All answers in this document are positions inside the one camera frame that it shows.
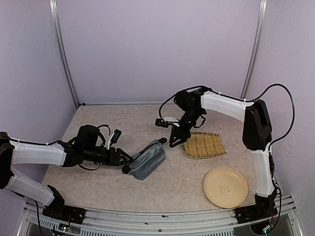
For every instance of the grey zip pouch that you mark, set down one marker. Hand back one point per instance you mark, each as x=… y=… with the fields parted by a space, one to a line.
x=147 y=160

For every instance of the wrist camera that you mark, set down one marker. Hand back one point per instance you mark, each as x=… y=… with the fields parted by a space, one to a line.
x=166 y=122
x=112 y=138

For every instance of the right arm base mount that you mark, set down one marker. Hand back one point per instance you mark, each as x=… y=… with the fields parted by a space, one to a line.
x=264 y=207

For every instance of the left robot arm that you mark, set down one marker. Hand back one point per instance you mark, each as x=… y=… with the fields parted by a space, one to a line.
x=88 y=145

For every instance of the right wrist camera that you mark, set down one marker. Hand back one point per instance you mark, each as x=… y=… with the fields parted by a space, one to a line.
x=166 y=122

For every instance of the front aluminium rail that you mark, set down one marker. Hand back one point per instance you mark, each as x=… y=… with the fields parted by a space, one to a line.
x=97 y=222

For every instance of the left aluminium frame post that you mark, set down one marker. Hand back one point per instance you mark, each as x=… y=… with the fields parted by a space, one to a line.
x=58 y=32

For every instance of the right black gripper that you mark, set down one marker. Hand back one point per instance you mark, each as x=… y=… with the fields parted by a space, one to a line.
x=179 y=132

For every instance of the aluminium frame post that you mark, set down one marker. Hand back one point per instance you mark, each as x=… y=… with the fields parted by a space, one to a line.
x=255 y=47
x=58 y=32

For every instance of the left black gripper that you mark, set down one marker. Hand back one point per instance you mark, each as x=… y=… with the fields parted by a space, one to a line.
x=115 y=161

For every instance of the woven bamboo tray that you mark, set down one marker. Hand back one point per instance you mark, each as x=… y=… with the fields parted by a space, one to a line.
x=202 y=145

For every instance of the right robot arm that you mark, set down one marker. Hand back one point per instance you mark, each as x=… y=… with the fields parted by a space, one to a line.
x=252 y=114

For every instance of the right aluminium frame post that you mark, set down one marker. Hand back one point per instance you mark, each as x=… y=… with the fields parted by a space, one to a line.
x=255 y=47

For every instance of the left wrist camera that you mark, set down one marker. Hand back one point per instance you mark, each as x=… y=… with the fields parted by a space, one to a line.
x=112 y=138

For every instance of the beige round plate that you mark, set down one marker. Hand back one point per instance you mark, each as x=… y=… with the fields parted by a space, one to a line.
x=225 y=187

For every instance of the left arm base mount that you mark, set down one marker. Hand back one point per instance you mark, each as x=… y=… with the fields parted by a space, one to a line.
x=57 y=209

